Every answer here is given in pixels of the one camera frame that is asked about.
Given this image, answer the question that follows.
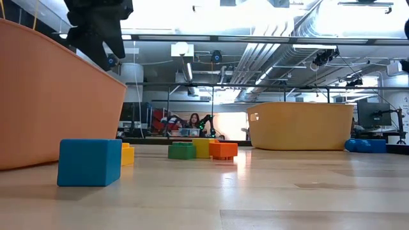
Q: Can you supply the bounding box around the blue plain cube block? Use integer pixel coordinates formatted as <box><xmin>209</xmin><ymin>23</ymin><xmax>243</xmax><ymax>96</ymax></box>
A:
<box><xmin>57</xmin><ymin>139</ymin><xmax>123</xmax><ymax>187</ymax></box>

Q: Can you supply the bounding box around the orange plastic bin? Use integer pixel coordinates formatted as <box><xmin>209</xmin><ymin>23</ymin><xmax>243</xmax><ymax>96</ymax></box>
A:
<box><xmin>0</xmin><ymin>18</ymin><xmax>128</xmax><ymax>171</ymax></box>

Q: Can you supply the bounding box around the yellow plastic bin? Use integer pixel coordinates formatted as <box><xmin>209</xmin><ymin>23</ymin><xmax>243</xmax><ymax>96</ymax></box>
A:
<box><xmin>246</xmin><ymin>102</ymin><xmax>355</xmax><ymax>151</ymax></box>

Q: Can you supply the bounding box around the background monitor on arm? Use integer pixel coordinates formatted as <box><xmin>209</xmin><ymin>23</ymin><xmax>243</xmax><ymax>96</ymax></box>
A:
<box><xmin>357</xmin><ymin>101</ymin><xmax>392</xmax><ymax>127</ymax></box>

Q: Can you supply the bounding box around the black background monitor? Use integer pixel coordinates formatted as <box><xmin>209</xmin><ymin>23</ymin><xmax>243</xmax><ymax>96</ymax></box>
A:
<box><xmin>120</xmin><ymin>102</ymin><xmax>153</xmax><ymax>130</ymax></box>

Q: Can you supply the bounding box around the blue long large block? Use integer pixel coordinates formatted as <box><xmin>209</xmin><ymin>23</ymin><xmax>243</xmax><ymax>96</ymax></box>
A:
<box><xmin>344</xmin><ymin>138</ymin><xmax>387</xmax><ymax>153</ymax></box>

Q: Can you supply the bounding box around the clear plastic storage box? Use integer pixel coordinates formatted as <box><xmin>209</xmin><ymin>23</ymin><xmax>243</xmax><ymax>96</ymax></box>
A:
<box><xmin>178</xmin><ymin>127</ymin><xmax>201</xmax><ymax>137</ymax></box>

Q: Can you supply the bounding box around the black aluminium table frame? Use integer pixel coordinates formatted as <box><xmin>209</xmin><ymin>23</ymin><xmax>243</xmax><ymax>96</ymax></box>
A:
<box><xmin>123</xmin><ymin>136</ymin><xmax>409</xmax><ymax>155</ymax></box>

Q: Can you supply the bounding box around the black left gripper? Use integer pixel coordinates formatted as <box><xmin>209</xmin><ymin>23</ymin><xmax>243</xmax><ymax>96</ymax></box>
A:
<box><xmin>63</xmin><ymin>0</ymin><xmax>135</xmax><ymax>72</ymax></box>

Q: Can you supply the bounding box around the black ceiling light cluster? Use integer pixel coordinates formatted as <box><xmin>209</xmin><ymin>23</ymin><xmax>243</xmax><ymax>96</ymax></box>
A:
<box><xmin>311</xmin><ymin>48</ymin><xmax>340</xmax><ymax>67</ymax></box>

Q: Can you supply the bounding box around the ceiling camera blue lens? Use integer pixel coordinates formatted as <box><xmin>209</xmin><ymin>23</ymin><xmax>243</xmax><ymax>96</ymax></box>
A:
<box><xmin>210</xmin><ymin>50</ymin><xmax>224</xmax><ymax>64</ymax></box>
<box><xmin>107</xmin><ymin>53</ymin><xmax>120</xmax><ymax>68</ymax></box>

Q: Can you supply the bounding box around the person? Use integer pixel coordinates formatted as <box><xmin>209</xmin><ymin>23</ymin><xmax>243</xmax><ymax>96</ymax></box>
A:
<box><xmin>187</xmin><ymin>112</ymin><xmax>202</xmax><ymax>130</ymax></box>

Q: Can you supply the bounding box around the yellow small stud block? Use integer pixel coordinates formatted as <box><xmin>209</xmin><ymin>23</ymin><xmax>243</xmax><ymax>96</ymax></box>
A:
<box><xmin>121</xmin><ymin>142</ymin><xmax>135</xmax><ymax>166</ymax></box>

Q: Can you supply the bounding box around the white round column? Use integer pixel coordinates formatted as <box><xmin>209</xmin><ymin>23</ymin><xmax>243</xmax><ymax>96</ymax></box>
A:
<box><xmin>120</xmin><ymin>62</ymin><xmax>144</xmax><ymax>103</ymax></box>

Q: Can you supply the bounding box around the white ceiling lamp box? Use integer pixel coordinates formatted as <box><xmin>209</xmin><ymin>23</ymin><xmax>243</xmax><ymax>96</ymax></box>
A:
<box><xmin>170</xmin><ymin>42</ymin><xmax>195</xmax><ymax>58</ymax></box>

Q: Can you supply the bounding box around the green small stud block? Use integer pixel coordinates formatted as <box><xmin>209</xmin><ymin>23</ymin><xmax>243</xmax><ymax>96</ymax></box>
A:
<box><xmin>167</xmin><ymin>142</ymin><xmax>197</xmax><ymax>160</ymax></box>

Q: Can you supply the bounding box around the grey overhead beam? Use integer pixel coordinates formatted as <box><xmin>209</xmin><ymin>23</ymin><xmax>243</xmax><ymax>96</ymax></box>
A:
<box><xmin>121</xmin><ymin>33</ymin><xmax>409</xmax><ymax>45</ymax></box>

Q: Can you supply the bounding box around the yellow plain cube block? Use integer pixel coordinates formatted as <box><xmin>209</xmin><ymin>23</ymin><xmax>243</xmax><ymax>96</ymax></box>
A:
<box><xmin>192</xmin><ymin>137</ymin><xmax>220</xmax><ymax>160</ymax></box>

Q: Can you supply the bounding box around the orange small stud block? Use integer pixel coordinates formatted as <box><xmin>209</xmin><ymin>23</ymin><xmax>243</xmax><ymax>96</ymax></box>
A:
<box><xmin>209</xmin><ymin>142</ymin><xmax>239</xmax><ymax>161</ymax></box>

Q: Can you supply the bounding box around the red background machine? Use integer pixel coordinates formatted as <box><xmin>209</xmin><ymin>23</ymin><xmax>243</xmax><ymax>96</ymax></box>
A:
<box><xmin>151</xmin><ymin>108</ymin><xmax>180</xmax><ymax>132</ymax></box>

